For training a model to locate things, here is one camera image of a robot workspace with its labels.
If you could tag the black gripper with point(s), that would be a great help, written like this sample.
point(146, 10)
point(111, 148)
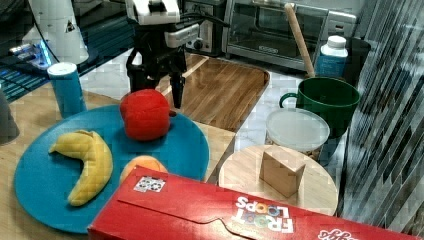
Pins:
point(151, 59)

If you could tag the red plush apple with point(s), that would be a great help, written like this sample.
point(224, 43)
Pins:
point(146, 114)

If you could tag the wooden serving tray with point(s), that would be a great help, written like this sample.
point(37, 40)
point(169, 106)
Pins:
point(217, 92)

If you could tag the orange plush fruit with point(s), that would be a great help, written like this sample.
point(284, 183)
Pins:
point(145, 161)

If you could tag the blue shaker white cap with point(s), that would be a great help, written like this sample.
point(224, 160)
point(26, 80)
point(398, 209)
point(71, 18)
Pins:
point(67, 88)

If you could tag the yellow plush banana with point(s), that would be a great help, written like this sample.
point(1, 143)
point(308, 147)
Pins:
point(92, 150)

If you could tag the stainless steel toaster oven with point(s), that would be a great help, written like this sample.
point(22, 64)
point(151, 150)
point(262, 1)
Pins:
point(260, 30)

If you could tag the red Froot Loops box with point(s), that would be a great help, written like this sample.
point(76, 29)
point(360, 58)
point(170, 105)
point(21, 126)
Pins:
point(151, 205)

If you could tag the blue round plate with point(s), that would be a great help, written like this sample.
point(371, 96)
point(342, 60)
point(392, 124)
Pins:
point(43, 180)

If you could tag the jar with wooden lid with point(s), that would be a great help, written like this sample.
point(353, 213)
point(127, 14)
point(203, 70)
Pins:
point(280, 174)

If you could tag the blue bottle white cap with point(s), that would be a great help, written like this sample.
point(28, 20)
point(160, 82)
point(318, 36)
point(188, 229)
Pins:
point(332, 58)

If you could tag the green mug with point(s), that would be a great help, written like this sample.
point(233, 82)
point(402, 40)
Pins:
point(332, 99)

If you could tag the wooden pestle handle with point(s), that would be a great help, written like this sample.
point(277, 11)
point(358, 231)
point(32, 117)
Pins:
point(298, 36)

